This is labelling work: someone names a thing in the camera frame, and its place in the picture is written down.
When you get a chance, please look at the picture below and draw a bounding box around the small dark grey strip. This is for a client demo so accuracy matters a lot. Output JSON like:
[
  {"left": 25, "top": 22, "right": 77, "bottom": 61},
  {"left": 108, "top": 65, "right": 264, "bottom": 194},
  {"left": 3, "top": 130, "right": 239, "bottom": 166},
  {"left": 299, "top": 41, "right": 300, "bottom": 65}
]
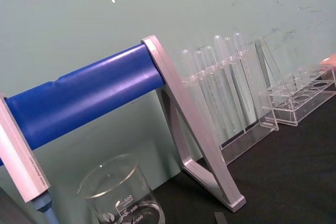
[{"left": 213, "top": 211, "right": 227, "bottom": 224}]

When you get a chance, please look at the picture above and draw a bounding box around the silver pipette stand blue bar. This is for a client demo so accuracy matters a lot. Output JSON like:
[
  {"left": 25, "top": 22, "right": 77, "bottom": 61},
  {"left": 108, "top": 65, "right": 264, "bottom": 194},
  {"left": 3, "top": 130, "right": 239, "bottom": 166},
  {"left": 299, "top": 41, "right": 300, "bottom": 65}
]
[{"left": 0, "top": 35, "right": 247, "bottom": 212}]

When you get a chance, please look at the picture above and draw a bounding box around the clear acrylic test tube rack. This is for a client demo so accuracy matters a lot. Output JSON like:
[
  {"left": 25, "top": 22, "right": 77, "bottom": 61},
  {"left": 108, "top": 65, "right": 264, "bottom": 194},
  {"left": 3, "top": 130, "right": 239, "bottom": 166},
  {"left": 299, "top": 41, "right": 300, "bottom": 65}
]
[{"left": 267, "top": 64, "right": 336, "bottom": 127}]

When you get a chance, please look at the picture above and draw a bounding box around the black table cloth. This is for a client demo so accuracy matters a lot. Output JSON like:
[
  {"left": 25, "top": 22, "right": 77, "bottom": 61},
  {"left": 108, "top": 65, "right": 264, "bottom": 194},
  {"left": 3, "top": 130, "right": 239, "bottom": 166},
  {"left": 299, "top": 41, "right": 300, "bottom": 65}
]
[{"left": 153, "top": 82, "right": 336, "bottom": 224}]

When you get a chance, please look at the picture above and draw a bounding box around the pink object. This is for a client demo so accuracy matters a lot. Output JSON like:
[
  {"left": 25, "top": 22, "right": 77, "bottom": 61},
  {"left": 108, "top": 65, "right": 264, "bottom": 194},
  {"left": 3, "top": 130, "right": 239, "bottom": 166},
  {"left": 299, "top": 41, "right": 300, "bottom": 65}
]
[{"left": 319, "top": 53, "right": 336, "bottom": 68}]

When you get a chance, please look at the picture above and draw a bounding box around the clear acrylic pipette rack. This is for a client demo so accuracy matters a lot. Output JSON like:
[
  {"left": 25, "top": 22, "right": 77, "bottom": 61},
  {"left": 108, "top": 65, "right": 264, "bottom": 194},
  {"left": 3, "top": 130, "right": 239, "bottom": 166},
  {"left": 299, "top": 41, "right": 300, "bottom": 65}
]
[{"left": 180, "top": 37, "right": 279, "bottom": 165}]

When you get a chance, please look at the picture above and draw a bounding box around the clear glass measuring beaker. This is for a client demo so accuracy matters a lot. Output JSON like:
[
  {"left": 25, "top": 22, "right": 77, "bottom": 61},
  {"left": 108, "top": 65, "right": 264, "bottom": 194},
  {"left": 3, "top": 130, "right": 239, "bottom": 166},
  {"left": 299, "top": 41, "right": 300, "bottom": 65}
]
[{"left": 77, "top": 153, "right": 166, "bottom": 224}]

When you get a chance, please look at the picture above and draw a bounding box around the grey pipette with blue shaft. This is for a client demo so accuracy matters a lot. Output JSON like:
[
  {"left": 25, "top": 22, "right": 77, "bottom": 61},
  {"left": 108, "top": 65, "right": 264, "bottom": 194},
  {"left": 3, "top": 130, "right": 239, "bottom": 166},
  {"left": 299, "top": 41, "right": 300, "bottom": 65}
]
[{"left": 0, "top": 93, "right": 57, "bottom": 224}]

